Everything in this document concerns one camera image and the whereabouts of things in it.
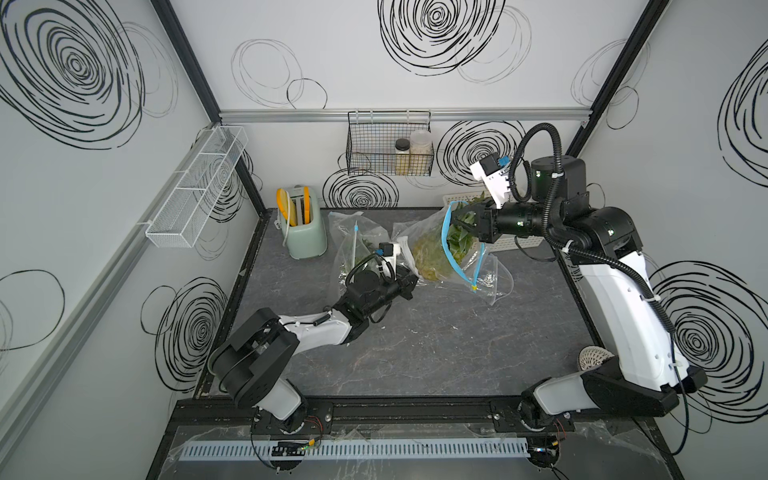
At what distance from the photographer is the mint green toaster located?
Answer: 0.97m

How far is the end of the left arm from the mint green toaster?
0.38 metres

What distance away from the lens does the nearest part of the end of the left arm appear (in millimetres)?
709
